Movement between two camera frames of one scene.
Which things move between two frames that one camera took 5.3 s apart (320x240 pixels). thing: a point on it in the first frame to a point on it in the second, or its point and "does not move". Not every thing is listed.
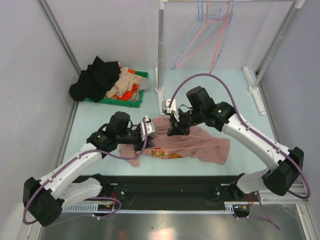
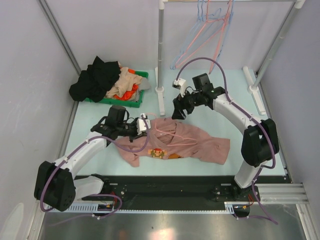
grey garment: (144, 84) does not move
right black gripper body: (185, 122) to (188, 101)
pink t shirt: (196, 144) does not move
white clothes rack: (298, 6) does not move
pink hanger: (171, 149) to (192, 144)
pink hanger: (216, 52) does not move
